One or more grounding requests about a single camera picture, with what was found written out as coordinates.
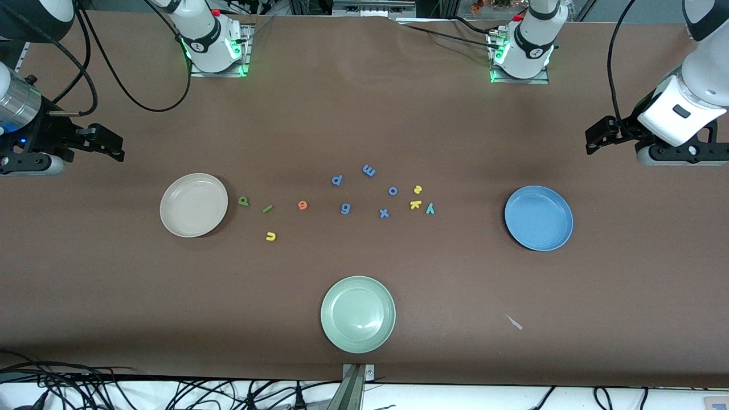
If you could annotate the metal bracket at table edge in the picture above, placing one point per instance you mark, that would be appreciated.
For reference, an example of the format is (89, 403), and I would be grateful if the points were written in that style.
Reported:
(354, 387)

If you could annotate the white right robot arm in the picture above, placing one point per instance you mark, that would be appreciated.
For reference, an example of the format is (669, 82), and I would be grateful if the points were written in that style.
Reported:
(205, 42)

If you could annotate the blue letter m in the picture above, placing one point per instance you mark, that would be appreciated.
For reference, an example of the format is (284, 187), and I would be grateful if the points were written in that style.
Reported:
(368, 169)

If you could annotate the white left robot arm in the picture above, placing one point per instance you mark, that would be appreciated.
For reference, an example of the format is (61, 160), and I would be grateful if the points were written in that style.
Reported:
(529, 45)

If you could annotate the green round plate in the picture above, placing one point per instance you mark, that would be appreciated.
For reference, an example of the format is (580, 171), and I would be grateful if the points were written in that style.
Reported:
(357, 314)

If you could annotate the aluminium frame crossbar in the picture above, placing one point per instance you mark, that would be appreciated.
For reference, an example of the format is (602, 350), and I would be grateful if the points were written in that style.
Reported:
(370, 8)

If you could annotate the blue round plate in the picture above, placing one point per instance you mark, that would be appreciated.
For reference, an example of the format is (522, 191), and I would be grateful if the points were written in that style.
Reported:
(538, 218)

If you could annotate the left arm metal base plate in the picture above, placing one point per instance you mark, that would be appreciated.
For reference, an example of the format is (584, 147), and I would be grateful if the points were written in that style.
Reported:
(521, 81)

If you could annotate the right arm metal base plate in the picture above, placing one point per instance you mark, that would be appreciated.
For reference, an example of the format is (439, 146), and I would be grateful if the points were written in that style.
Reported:
(222, 74)

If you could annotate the yellow letter k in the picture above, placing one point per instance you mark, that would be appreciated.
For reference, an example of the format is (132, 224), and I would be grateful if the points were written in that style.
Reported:
(415, 204)

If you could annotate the brown table cover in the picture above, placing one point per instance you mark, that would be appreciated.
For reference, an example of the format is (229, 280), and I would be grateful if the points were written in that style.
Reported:
(364, 114)

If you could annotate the tan cardboard box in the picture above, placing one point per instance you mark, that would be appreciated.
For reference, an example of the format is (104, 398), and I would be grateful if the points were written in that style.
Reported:
(716, 403)

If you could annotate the green letter p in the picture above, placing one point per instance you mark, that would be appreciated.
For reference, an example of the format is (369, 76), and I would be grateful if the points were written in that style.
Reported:
(244, 200)

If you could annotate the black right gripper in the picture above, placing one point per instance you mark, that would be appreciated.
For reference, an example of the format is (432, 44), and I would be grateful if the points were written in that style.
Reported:
(46, 134)

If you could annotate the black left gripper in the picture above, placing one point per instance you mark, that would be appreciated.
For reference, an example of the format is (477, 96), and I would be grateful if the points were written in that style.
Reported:
(628, 126)

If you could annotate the aluminium frame rail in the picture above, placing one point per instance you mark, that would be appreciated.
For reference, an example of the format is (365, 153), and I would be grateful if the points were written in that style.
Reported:
(23, 57)

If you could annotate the blue letter p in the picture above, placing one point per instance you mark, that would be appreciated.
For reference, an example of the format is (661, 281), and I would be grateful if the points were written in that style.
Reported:
(336, 180)

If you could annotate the beige round plate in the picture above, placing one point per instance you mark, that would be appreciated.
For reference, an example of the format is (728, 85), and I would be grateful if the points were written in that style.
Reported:
(193, 205)

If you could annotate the white paper scrap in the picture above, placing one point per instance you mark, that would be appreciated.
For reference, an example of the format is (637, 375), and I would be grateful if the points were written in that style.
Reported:
(515, 323)

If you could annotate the orange artificial flowers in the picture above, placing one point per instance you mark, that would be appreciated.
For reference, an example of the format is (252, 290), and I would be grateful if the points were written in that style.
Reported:
(477, 5)

